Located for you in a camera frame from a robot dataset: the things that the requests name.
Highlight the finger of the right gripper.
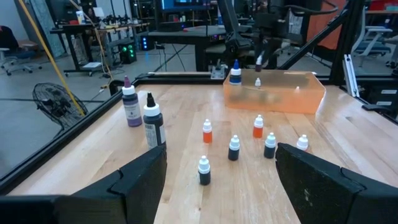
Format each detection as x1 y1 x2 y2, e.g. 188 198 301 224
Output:
256 37 266 62
267 39 280 70

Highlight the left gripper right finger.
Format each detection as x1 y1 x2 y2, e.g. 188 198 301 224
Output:
275 142 398 224

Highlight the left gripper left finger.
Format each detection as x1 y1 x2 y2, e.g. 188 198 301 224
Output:
0 144 168 224

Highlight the large blue food coloring bottle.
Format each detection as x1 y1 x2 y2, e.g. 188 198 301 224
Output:
229 59 243 86

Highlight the orange translucent plastic bin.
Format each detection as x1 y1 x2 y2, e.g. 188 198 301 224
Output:
223 68 326 114

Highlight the small orange food coloring bottle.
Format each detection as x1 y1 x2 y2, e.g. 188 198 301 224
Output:
296 134 309 152
202 118 213 144
252 114 264 139

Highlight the small grey-capped bottle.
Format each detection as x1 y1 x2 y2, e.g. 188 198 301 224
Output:
142 91 167 150

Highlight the large purple food coloring bottle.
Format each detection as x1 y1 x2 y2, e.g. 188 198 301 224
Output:
121 75 144 128

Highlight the orange panel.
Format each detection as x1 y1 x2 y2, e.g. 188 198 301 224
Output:
306 0 348 51

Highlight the dark grey desk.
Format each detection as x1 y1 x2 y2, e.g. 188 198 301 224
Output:
147 24 253 73

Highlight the white aluminium extrusion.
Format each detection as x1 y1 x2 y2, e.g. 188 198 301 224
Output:
341 54 359 99

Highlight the black monitor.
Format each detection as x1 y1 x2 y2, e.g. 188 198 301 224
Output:
160 0 218 13

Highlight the white office chair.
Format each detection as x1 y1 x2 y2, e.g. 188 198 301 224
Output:
351 25 394 68

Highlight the black floor fan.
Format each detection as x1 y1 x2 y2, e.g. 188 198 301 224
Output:
32 82 90 130

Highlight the computer with green lights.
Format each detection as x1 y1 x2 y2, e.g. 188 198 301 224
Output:
119 42 138 65

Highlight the black standing desk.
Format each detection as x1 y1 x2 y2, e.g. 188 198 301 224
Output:
49 22 150 77

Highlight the dark office chair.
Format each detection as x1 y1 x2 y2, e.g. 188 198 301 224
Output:
0 25 43 77

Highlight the silver metal bracket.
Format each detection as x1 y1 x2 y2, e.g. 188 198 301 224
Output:
210 64 226 80

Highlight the coiled black floor cable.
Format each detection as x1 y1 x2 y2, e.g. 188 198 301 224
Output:
107 78 125 96

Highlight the thin yellow cable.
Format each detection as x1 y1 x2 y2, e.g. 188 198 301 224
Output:
68 0 114 90

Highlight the yellow hanging cable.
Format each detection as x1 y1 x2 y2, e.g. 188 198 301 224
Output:
17 0 88 118

